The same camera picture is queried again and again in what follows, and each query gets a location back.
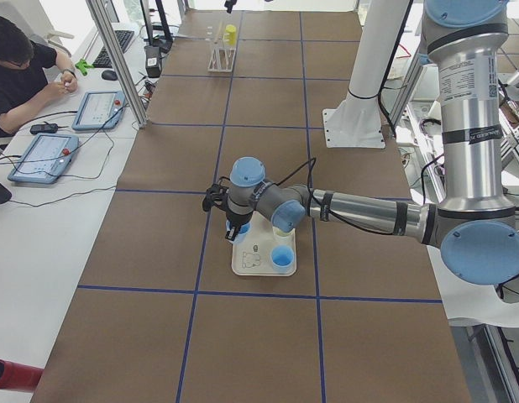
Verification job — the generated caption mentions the red cylinder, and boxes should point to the red cylinder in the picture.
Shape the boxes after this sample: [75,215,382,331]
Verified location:
[0,359,44,393]

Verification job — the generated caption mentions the black box with label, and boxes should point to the black box with label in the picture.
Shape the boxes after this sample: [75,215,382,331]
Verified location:
[144,45,162,78]

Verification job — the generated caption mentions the black keyboard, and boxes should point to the black keyboard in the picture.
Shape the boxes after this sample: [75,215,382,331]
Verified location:
[91,29,135,69]

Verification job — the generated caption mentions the black computer mouse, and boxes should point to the black computer mouse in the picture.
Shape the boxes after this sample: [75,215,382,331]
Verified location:
[101,70,118,81]

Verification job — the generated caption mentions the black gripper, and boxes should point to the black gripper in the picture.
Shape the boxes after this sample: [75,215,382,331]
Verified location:
[225,210,252,243]
[224,0,237,12]

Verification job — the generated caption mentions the white wire cup rack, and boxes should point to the white wire cup rack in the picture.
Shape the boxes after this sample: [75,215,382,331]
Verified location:
[207,22,237,73]

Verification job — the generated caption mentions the far blue teach pendant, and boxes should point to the far blue teach pendant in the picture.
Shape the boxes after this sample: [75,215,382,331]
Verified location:
[71,91,125,131]

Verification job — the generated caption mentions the green plastic clamp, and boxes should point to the green plastic clamp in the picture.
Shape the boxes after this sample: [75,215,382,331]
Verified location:
[75,59,94,76]

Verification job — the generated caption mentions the light blue plastic cup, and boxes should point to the light blue plastic cup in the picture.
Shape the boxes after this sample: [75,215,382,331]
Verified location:
[234,222,251,244]

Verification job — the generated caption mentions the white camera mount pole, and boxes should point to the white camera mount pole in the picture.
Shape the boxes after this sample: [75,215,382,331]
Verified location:
[322,0,412,149]

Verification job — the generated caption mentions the near blue teach pendant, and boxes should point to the near blue teach pendant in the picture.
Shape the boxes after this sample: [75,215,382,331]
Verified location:
[8,133,80,185]

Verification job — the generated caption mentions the black handheld remote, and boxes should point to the black handheld remote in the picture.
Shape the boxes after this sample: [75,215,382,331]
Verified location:
[29,123,59,135]

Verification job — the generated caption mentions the seated person in black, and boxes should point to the seated person in black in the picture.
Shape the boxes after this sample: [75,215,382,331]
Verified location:
[0,16,78,138]

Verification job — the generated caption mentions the pale yellow plastic cup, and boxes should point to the pale yellow plastic cup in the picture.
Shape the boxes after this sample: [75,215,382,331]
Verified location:
[272,227,295,246]

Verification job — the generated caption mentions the cream plastic tray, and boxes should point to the cream plastic tray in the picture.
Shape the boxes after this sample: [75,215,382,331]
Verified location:
[231,212,296,276]

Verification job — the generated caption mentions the aluminium frame post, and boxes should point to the aluminium frame post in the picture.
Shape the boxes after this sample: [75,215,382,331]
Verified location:
[86,0,148,128]

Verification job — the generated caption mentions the blue teach pendant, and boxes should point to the blue teach pendant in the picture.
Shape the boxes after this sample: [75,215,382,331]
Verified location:
[8,133,80,185]
[71,91,125,131]

